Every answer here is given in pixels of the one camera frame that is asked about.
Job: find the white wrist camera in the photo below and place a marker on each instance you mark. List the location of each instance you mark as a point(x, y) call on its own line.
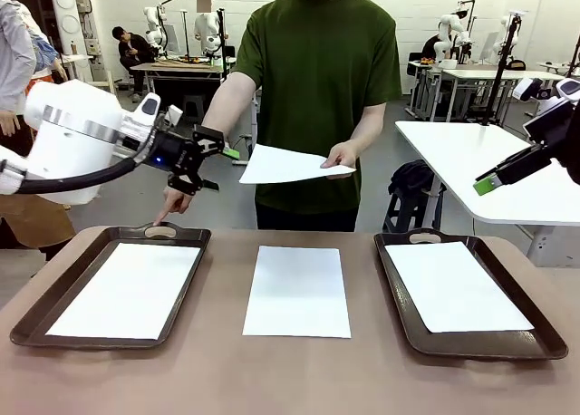
point(173, 115)
point(528, 89)

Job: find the bystander in brown apron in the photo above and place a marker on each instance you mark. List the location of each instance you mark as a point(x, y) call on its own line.
point(13, 48)

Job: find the black plastic stool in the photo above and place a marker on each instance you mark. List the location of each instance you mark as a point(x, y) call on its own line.
point(410, 211)

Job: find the white A4 paper stack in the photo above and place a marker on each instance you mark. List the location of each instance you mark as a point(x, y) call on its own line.
point(296, 292)

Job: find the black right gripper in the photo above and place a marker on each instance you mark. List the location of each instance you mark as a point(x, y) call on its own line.
point(562, 134)

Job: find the black jacket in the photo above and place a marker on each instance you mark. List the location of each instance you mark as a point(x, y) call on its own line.
point(410, 175)

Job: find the person's right hand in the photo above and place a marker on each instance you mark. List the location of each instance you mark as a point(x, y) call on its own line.
point(179, 204)

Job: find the background person black clothes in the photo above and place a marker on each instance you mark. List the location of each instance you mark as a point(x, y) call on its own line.
point(432, 48)

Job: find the standing background person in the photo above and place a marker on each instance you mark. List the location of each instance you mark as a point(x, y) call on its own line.
point(207, 30)

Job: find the grey plastic stool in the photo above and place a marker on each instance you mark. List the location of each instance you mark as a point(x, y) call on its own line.
point(192, 104)

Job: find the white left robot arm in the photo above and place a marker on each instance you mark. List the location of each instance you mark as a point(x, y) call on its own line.
point(68, 138)

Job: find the person's left forearm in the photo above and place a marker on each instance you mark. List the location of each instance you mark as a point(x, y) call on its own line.
point(367, 129)

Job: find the wooden top work table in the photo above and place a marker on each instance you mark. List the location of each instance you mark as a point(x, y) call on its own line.
point(181, 66)

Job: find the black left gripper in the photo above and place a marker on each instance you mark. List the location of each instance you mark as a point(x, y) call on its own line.
point(174, 154)

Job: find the person's left hand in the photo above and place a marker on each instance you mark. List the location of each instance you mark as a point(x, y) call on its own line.
point(342, 154)

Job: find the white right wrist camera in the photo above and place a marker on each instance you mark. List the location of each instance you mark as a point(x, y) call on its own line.
point(528, 89)

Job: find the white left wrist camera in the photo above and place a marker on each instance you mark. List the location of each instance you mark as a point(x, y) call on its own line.
point(173, 115)

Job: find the black pole stand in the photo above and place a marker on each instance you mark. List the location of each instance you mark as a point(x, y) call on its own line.
point(503, 66)

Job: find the person's right forearm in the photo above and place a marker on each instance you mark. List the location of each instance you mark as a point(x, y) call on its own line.
point(222, 107)

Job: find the seated person in black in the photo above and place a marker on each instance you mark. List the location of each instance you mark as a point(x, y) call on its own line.
point(133, 52)

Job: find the white A4 paper sheet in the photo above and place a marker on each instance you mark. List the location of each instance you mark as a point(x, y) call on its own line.
point(127, 288)
point(281, 166)
point(453, 288)

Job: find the person in green t-shirt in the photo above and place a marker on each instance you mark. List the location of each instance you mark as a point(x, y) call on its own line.
point(317, 70)

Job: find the tall white air conditioner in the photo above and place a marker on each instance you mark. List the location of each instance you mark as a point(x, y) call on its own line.
point(70, 21)

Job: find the white background desk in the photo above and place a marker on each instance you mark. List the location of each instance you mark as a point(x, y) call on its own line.
point(498, 74)

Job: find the brown plastic serving tray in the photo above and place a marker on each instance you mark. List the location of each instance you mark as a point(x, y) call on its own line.
point(31, 324)
point(408, 324)

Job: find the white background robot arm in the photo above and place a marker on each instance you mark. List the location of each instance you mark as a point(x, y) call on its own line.
point(154, 30)
point(448, 34)

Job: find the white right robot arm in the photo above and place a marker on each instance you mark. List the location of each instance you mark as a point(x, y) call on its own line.
point(570, 89)

